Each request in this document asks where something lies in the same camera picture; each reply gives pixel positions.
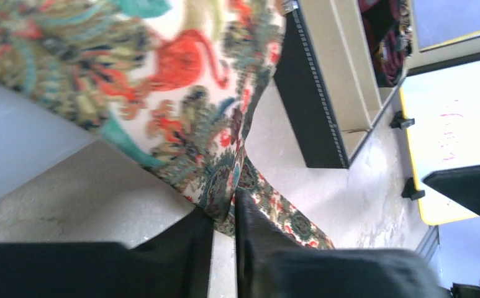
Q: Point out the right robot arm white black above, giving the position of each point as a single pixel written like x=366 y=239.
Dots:
x=461 y=185

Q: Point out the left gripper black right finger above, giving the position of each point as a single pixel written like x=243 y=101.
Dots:
x=270 y=264

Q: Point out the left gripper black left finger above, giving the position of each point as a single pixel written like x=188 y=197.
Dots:
x=175 y=263

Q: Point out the paisley orange green tie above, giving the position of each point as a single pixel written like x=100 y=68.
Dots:
x=172 y=84

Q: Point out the black tie organizer box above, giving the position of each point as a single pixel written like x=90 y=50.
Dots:
x=326 y=78

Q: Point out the yellow framed whiteboard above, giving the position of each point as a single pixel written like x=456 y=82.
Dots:
x=445 y=105

